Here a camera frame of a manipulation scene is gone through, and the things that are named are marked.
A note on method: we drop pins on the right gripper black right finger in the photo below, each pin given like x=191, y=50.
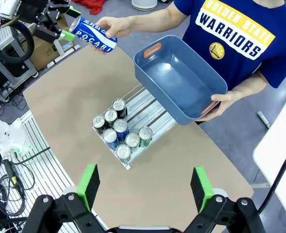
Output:
x=203, y=191

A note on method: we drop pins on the green soda can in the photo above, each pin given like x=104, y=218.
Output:
x=145, y=133
x=132, y=139
x=123, y=151

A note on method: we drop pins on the red cloth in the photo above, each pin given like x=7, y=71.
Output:
x=94, y=7

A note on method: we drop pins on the aluminium frame stand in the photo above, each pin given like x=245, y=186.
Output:
x=2, y=72

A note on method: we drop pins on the person in blue Warriors shirt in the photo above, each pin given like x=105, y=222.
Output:
x=281, y=63

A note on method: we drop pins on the grey metal bar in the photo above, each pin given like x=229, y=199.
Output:
x=263, y=119

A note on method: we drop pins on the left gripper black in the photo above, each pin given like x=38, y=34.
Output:
x=36, y=12

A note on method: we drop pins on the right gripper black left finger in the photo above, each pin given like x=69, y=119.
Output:
x=84, y=187

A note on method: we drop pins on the person's right hand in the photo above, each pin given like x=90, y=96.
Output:
x=119, y=25

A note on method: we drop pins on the large white rounded table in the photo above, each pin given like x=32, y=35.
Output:
x=278, y=145

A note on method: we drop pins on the large cardboard box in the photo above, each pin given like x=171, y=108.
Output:
x=43, y=53

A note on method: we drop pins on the white slotted base plate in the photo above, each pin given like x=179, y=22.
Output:
x=43, y=155

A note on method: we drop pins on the white cylindrical air purifier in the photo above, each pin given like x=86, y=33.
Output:
x=144, y=4

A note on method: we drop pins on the person's right forearm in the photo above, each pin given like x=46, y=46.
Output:
x=157, y=20

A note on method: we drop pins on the person's left forearm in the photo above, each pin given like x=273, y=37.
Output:
x=252, y=86

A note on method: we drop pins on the blue Pocari Sweat can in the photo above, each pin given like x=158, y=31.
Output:
x=110, y=136
x=87, y=36
x=120, y=125

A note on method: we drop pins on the person's left hand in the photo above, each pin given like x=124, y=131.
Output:
x=226, y=100

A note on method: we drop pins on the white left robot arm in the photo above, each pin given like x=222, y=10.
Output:
x=2, y=7

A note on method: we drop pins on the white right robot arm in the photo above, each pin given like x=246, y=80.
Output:
x=9, y=136

